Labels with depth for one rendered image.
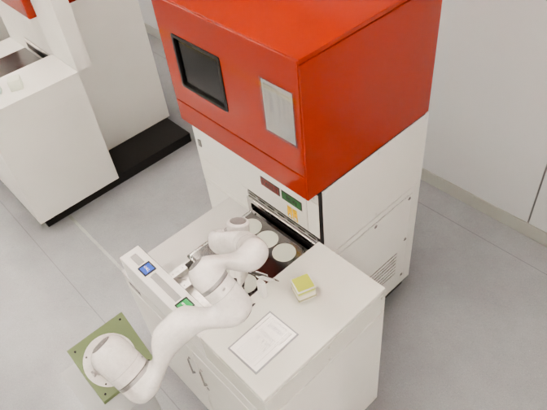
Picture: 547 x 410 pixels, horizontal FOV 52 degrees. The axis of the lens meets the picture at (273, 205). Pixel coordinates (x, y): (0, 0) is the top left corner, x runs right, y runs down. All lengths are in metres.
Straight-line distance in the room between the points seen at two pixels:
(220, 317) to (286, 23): 0.97
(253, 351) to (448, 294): 1.64
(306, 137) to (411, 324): 1.62
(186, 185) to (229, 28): 2.30
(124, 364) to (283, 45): 1.08
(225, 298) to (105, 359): 0.40
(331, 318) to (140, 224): 2.13
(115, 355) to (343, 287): 0.87
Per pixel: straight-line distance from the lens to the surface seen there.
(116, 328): 2.18
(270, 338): 2.02
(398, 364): 3.08
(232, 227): 2.02
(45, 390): 3.37
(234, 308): 1.63
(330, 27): 1.88
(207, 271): 1.60
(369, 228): 2.58
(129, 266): 2.36
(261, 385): 1.94
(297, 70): 1.73
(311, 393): 2.18
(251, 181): 2.44
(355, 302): 2.10
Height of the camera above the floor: 2.68
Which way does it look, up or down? 45 degrees down
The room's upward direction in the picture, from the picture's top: 7 degrees counter-clockwise
